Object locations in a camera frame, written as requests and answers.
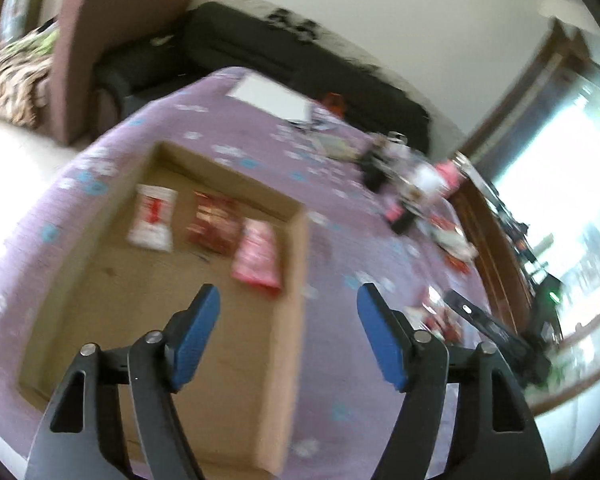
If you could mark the white red-print snack packet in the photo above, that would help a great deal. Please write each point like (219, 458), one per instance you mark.
(152, 217)

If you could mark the black clamp device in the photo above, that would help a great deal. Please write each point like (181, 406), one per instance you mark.
(280, 15)
(306, 29)

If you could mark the brown armchair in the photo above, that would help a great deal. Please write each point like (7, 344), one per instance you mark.
(75, 60)

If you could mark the black cup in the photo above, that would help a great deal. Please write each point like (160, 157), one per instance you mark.
(372, 172)

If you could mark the wooden window frame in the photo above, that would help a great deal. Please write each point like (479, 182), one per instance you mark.
(540, 125)

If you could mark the small dark red snack packet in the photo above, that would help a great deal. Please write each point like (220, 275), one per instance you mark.
(212, 222)

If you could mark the brown patterned blanket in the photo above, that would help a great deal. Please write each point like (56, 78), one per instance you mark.
(15, 85)

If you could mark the small pink snack packet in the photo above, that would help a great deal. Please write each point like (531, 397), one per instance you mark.
(257, 257)

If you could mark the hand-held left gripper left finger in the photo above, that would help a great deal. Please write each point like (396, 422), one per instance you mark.
(195, 340)

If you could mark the flat red packet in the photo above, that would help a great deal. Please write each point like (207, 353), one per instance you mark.
(457, 262)

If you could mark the small red object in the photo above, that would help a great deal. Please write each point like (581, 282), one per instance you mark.
(333, 103)

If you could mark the white bottle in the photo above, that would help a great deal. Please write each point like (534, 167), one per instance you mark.
(425, 177)

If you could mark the white paper sheet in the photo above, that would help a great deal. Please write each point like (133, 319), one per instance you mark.
(272, 97)

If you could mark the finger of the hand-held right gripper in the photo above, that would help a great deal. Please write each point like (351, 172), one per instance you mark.
(495, 332)

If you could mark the black cylinder container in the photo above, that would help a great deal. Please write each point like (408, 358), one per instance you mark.
(400, 215)

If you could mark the shallow cardboard box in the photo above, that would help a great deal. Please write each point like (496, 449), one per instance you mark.
(130, 310)

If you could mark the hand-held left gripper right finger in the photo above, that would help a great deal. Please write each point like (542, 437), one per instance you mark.
(382, 340)

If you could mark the black sofa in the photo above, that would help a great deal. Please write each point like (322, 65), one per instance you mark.
(260, 50)

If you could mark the pink bottle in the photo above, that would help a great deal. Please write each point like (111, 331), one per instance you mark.
(451, 170)

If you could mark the purple floral tablecloth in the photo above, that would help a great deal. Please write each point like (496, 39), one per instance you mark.
(340, 240)

